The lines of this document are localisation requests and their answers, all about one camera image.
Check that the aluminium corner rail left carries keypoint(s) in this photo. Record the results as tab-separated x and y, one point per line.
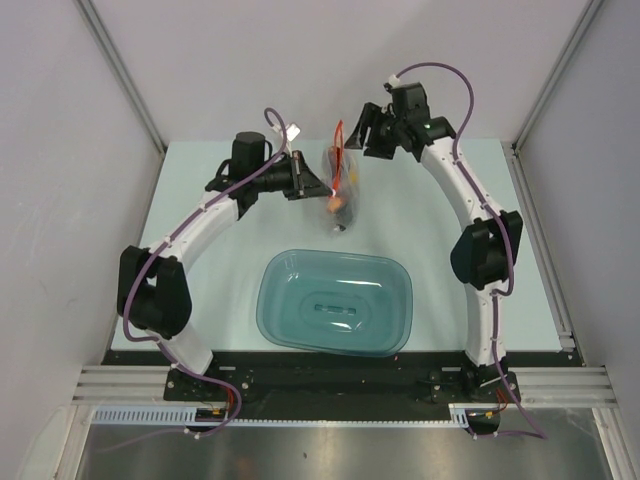
121	73

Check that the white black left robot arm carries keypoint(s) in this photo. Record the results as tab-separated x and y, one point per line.
153	293

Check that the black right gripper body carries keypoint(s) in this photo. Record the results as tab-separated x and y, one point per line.
389	124

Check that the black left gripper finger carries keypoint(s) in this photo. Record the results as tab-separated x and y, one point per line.
307	176
317	190

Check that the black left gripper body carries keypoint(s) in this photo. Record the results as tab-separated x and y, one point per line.
290	176

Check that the aluminium corner rail right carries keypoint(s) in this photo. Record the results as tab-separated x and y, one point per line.
568	52

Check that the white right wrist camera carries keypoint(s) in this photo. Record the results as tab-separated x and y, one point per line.
392	82

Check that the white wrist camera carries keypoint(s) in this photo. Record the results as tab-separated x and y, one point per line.
392	82
290	132

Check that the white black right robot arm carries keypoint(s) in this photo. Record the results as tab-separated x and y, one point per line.
485	254

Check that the aluminium front rail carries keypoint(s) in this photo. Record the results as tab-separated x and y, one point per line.
534	386

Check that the teal transparent plastic tub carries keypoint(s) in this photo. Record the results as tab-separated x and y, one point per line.
334	302

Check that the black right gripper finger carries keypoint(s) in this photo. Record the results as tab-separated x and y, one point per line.
357	140
380	144

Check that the clear zip bag orange seal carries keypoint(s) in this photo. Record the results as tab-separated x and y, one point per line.
340	172

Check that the aluminium corner rail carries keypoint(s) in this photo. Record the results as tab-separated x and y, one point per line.
568	52
121	73

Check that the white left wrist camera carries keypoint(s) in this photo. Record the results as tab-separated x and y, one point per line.
290	132

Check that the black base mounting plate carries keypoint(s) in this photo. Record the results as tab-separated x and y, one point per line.
367	408

